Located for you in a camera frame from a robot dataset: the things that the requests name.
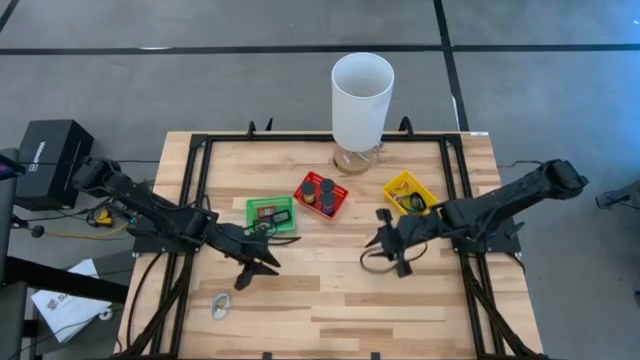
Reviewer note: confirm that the left arm's black gripper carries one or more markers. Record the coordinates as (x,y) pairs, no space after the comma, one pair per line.
(235,245)

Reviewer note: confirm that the right arm's black gripper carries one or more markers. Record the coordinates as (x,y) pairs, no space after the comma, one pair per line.
(420,230)

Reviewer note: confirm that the black wristwatch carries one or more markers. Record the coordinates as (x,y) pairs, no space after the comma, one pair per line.
(416,202)

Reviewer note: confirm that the gold metal wristwatch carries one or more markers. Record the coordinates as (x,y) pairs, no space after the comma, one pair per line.
(400,190)

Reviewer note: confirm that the red small desk clock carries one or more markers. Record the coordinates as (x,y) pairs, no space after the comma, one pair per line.
(266,212)

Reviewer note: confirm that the black small desk clock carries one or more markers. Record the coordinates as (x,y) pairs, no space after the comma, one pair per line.
(281,216)

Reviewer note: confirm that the blue sand hourglass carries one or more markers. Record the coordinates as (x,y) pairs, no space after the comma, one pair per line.
(328,202)

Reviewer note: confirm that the pink sand hourglass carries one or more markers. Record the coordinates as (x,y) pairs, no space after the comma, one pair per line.
(327,186)

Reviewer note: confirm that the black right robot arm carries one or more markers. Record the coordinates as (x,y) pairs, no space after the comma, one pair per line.
(510,195)

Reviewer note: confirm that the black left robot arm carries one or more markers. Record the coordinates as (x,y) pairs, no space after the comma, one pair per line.
(150,207)

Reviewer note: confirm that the green plastic basket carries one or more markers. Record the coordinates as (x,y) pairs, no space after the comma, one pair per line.
(255,225)

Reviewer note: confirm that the yellow plastic basket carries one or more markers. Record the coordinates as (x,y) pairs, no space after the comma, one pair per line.
(427,192)

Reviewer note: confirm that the red plastic basket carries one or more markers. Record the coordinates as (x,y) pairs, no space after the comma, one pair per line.
(342,192)

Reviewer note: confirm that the white shade wooden base lamp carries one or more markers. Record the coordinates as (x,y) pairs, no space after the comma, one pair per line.
(360,110)

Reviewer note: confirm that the white paper sheets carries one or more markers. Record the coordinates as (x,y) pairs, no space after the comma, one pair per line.
(65,305)

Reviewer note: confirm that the black cardboard box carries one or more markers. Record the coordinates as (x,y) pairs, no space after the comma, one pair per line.
(52,160)

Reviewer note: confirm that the black stand device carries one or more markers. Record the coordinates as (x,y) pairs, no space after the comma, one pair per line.
(620,196)

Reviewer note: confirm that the black metal table frame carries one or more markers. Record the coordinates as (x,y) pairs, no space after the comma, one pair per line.
(197,165)

